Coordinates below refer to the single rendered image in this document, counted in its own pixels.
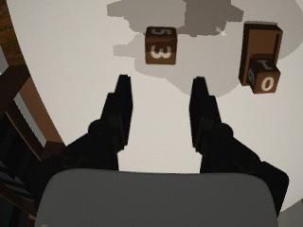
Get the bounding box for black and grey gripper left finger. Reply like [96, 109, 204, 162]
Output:
[27, 75, 134, 212]

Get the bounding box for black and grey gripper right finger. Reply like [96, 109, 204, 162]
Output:
[188, 77, 289, 218]

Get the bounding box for brown digit cube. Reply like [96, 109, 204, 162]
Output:
[246, 59, 281, 94]
[145, 26, 177, 65]

